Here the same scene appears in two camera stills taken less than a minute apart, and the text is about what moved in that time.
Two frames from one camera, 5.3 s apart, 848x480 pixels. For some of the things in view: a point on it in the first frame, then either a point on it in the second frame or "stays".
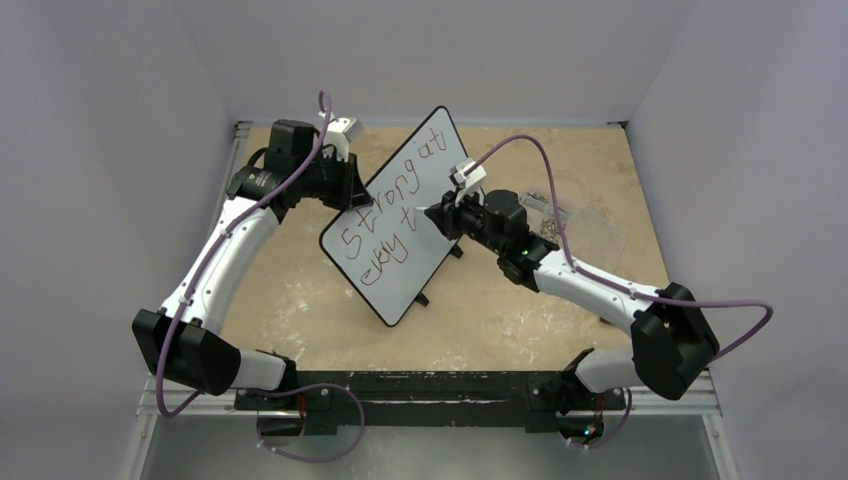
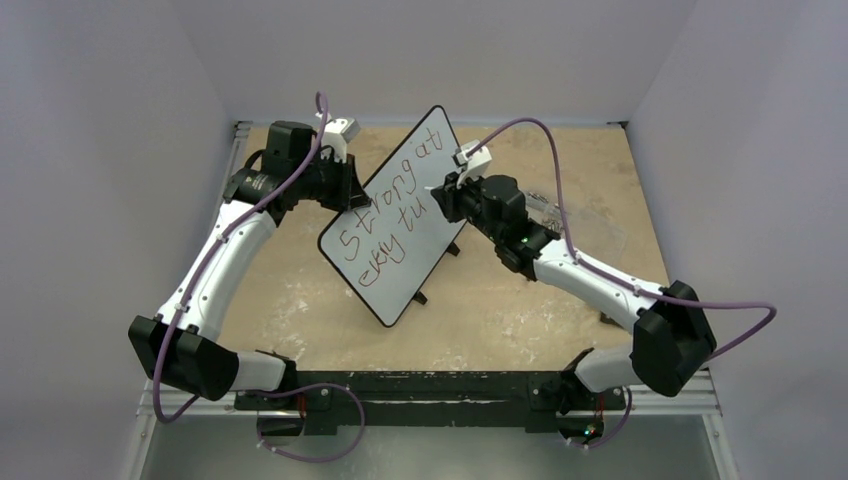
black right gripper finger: x=439 y=210 -> x=444 y=197
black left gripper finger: x=358 y=195 stays
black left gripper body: x=328 y=180 stays
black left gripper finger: x=356 y=179 stays
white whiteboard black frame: x=392 y=250 stays
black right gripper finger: x=445 y=220 -> x=452 y=204
